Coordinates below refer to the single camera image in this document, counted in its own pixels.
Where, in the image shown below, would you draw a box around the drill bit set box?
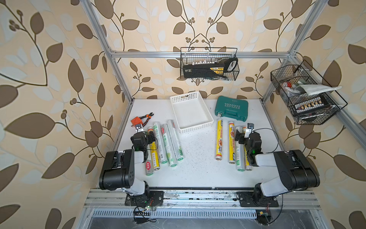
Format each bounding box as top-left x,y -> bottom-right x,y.
293,96 -> 331,115

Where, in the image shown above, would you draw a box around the aluminium front rail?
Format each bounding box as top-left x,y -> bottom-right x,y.
84,189 -> 321,210

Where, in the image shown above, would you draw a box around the yellow wrap roll with salmon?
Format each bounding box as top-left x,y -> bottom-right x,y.
215,119 -> 223,161

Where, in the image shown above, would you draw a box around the orange black cutting pliers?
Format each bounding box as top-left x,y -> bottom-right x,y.
140,112 -> 154,127

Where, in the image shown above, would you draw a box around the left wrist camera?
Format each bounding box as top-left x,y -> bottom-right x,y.
135,124 -> 144,133

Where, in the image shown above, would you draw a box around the green plastic tool case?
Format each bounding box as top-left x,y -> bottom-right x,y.
214,96 -> 249,122

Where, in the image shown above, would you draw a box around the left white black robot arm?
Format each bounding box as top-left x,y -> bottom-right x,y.
99,131 -> 154,207

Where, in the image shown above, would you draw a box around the right black wire basket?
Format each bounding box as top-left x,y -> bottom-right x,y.
271,60 -> 348,125

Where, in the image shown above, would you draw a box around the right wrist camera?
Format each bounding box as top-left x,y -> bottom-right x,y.
246,123 -> 254,133

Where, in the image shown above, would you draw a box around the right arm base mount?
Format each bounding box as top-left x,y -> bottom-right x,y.
237,191 -> 279,208

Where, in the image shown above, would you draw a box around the back black wire basket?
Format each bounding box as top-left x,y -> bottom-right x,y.
180,47 -> 240,81

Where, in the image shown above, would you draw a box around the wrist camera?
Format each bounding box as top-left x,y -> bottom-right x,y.
135,124 -> 144,133
246,123 -> 254,133

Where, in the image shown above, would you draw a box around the yellow wrap roll left group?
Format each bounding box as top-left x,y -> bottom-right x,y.
148,127 -> 160,171

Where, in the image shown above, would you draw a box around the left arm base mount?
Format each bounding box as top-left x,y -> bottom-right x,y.
124,190 -> 164,207

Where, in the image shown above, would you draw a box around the white perforated plastic basket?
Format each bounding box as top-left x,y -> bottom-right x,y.
170,92 -> 214,134

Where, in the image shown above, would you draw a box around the silver green wrap roll right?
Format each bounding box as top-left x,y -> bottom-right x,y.
235,126 -> 246,172

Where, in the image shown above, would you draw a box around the white paper in basket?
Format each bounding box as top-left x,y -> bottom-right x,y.
295,85 -> 342,95

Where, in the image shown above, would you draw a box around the black wire basket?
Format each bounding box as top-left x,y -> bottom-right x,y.
180,47 -> 240,81
271,60 -> 348,125

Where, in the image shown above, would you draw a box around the black yellow tool in basket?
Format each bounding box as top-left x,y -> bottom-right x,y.
181,57 -> 239,80

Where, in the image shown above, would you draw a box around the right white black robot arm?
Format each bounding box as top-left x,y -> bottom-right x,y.
234,131 -> 320,207

